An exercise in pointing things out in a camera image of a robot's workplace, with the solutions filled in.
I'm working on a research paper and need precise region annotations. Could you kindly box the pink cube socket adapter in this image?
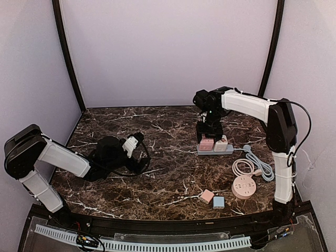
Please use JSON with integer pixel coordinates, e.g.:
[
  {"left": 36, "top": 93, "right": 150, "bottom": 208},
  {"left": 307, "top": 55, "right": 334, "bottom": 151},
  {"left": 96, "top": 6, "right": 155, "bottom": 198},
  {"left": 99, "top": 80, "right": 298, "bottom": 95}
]
[{"left": 198, "top": 139, "right": 214, "bottom": 151}]

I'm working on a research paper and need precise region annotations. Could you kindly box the white cube socket adapter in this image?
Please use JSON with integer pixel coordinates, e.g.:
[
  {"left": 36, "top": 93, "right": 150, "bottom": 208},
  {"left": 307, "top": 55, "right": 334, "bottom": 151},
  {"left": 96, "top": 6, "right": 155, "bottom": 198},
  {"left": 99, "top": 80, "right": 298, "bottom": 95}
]
[{"left": 213, "top": 135, "right": 228, "bottom": 152}]

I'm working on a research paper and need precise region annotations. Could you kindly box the blue power strip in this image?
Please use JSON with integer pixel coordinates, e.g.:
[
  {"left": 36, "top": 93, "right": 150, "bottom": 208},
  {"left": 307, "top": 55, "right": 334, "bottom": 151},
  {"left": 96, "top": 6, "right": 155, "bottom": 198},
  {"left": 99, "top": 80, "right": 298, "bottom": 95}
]
[{"left": 197, "top": 144, "right": 234, "bottom": 155}]

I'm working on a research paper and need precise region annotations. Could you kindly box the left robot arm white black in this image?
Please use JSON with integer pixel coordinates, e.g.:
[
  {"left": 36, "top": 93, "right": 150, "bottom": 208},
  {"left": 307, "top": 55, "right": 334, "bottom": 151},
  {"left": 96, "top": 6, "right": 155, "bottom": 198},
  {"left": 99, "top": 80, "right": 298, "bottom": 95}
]
[{"left": 4, "top": 124, "right": 151, "bottom": 214}]

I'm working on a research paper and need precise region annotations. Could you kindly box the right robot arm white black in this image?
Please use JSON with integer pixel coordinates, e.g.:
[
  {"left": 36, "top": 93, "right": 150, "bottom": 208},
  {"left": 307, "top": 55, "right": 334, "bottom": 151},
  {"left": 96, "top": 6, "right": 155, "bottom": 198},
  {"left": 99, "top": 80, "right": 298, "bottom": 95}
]
[{"left": 193, "top": 87, "right": 301, "bottom": 226}]

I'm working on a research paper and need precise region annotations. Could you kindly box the small pink charger plug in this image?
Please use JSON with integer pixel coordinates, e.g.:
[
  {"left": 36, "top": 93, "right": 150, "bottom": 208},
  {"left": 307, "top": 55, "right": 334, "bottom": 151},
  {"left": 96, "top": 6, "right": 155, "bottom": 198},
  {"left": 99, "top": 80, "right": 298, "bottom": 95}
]
[{"left": 199, "top": 190, "right": 214, "bottom": 204}]

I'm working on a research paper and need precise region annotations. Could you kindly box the small blue charger plug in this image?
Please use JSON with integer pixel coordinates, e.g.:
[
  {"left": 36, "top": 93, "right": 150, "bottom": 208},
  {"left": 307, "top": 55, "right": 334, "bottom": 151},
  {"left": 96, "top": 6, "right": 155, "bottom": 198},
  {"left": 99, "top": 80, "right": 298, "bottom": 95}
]
[{"left": 213, "top": 196, "right": 225, "bottom": 209}]

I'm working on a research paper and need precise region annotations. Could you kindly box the pink round power socket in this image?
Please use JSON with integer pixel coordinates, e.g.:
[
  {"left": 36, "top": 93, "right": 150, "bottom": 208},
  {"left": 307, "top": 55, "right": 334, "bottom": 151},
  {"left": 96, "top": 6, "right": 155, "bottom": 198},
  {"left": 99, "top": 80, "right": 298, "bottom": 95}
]
[{"left": 232, "top": 175, "right": 257, "bottom": 200}]

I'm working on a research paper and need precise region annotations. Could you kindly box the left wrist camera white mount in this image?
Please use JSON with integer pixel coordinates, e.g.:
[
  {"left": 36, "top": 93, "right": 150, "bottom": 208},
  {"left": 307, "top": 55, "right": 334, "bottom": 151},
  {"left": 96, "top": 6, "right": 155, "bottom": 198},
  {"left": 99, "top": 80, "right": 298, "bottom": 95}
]
[{"left": 122, "top": 132, "right": 144, "bottom": 158}]

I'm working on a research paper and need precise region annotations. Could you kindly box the white pink coiled cable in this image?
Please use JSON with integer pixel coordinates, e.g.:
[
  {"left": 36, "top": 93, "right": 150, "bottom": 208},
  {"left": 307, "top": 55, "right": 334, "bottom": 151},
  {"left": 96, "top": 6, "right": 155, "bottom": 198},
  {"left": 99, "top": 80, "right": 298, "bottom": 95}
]
[{"left": 232, "top": 158, "right": 263, "bottom": 179}]

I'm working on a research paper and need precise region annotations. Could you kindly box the blue power strip cable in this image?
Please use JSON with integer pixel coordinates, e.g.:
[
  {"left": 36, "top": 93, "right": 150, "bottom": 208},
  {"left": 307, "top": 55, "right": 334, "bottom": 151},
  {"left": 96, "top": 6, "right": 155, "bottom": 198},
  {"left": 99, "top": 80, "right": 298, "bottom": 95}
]
[{"left": 232, "top": 144, "right": 275, "bottom": 182}]

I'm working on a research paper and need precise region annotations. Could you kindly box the black table front rail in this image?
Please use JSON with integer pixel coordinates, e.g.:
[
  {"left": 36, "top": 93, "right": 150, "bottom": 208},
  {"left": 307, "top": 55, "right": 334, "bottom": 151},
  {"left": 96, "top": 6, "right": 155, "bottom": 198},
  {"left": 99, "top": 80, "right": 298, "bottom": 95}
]
[{"left": 31, "top": 205, "right": 301, "bottom": 238}]

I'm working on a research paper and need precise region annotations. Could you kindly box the white slotted cable duct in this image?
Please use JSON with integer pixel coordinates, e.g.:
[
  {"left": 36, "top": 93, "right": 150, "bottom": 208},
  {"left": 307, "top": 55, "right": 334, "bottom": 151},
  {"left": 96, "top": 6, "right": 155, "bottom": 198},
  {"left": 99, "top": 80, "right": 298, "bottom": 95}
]
[{"left": 34, "top": 224, "right": 251, "bottom": 251}]

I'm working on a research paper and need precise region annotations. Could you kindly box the right black frame post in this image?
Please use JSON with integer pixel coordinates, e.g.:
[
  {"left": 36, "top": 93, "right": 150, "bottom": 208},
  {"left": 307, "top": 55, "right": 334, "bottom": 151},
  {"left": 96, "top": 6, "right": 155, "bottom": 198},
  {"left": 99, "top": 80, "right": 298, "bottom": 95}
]
[{"left": 258, "top": 0, "right": 285, "bottom": 97}]

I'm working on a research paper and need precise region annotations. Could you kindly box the black frame post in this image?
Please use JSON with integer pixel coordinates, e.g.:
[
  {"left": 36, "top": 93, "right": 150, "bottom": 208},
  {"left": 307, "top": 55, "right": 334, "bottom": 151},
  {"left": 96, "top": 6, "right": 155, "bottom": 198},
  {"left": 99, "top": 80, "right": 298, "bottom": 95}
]
[
  {"left": 51, "top": 0, "right": 87, "bottom": 114},
  {"left": 258, "top": 0, "right": 285, "bottom": 97}
]

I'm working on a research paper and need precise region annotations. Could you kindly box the left black frame post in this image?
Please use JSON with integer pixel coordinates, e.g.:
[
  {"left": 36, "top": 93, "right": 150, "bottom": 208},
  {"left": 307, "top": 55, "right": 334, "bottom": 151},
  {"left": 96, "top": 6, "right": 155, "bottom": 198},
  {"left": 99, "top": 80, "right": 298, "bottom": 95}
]
[{"left": 51, "top": 0, "right": 87, "bottom": 114}]

